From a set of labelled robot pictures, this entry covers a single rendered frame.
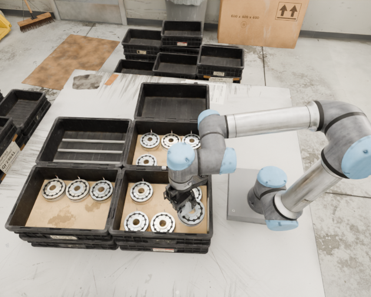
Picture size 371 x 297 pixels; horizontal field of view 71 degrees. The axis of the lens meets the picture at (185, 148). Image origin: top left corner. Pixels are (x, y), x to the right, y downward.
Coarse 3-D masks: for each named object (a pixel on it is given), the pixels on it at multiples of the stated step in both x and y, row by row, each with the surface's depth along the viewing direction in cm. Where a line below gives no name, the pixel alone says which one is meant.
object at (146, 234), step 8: (128, 168) 116; (136, 168) 116; (144, 168) 116; (120, 176) 114; (208, 176) 114; (120, 184) 113; (208, 184) 111; (208, 192) 109; (208, 200) 107; (112, 216) 102; (112, 224) 101; (112, 232) 99; (120, 232) 99; (128, 232) 99; (136, 232) 99; (144, 232) 99; (152, 232) 99; (160, 232) 99; (168, 232) 99; (176, 232) 99
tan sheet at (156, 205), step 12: (156, 192) 120; (204, 192) 120; (132, 204) 116; (144, 204) 116; (156, 204) 116; (168, 204) 116; (204, 204) 117; (204, 216) 113; (120, 228) 110; (180, 228) 110; (192, 228) 110; (204, 228) 110
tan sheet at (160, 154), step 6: (138, 138) 140; (180, 138) 140; (138, 144) 137; (138, 150) 135; (144, 150) 135; (156, 150) 135; (162, 150) 135; (138, 156) 133; (156, 156) 133; (162, 156) 133; (132, 162) 130; (162, 162) 130
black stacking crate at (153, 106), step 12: (144, 84) 153; (144, 96) 158; (156, 96) 160; (168, 96) 159; (180, 96) 159; (192, 96) 159; (204, 96) 158; (144, 108) 154; (156, 108) 154; (168, 108) 154; (180, 108) 154; (192, 108) 154; (204, 108) 154
